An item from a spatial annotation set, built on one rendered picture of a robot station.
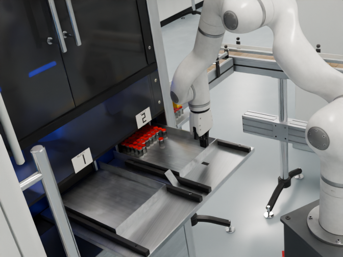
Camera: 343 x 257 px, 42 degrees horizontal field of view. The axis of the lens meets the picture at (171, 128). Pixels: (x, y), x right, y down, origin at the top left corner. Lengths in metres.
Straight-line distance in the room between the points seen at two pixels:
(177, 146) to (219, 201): 1.14
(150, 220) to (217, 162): 0.38
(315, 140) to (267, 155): 2.16
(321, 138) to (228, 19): 0.40
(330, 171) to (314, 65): 0.29
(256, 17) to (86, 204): 0.87
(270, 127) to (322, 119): 1.51
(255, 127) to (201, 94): 1.13
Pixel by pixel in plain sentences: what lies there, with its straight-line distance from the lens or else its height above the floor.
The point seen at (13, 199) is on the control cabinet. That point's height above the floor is 1.43.
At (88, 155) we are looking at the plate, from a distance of 1.63.
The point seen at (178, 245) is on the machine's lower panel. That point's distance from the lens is 2.30.
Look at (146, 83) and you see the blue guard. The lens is 1.79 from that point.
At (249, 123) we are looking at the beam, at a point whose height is 0.50.
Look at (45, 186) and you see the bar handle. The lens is 0.81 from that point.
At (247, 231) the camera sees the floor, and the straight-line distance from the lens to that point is 2.71.
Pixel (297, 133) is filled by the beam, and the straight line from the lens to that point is 2.60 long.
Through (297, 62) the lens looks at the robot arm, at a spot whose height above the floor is 1.38.
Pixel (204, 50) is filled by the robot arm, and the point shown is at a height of 1.34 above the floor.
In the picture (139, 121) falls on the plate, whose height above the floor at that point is 1.02.
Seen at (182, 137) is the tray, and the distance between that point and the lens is 1.90.
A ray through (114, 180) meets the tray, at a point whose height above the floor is 0.88.
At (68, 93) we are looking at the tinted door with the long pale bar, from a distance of 1.53.
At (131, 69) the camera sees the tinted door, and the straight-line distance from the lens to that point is 1.73.
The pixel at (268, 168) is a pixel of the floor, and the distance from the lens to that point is 3.20.
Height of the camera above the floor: 1.84
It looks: 29 degrees down
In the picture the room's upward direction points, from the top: 9 degrees counter-clockwise
